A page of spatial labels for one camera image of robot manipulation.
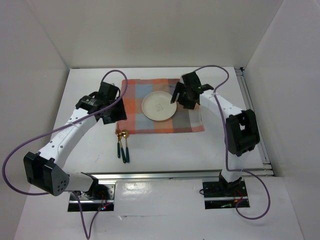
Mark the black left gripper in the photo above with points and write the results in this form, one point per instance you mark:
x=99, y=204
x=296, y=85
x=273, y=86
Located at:
x=119, y=115

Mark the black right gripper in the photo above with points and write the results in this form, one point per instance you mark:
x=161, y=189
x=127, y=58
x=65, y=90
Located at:
x=188, y=105

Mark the gold fork green handle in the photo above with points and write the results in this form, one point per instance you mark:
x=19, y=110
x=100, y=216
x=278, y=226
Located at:
x=117, y=132

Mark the gold spoon green handle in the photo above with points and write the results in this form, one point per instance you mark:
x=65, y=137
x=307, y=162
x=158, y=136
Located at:
x=125, y=134

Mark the cream round plate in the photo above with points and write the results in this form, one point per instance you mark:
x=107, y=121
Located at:
x=157, y=106

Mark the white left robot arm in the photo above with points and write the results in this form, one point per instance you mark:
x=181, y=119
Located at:
x=44, y=169

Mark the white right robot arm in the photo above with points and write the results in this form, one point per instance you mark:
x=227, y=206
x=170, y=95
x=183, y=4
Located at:
x=240, y=127

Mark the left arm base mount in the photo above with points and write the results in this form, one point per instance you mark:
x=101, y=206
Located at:
x=103, y=198

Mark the aluminium front rail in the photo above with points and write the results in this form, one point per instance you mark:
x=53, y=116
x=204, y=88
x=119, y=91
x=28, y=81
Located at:
x=166, y=175

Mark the aluminium rail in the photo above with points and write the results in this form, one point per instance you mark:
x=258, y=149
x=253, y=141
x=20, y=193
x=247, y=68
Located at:
x=166, y=175
x=267, y=169

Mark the aluminium right side rail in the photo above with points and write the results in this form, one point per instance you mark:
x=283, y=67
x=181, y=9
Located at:
x=267, y=169

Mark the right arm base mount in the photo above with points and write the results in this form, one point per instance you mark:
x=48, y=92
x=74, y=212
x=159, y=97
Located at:
x=216, y=198

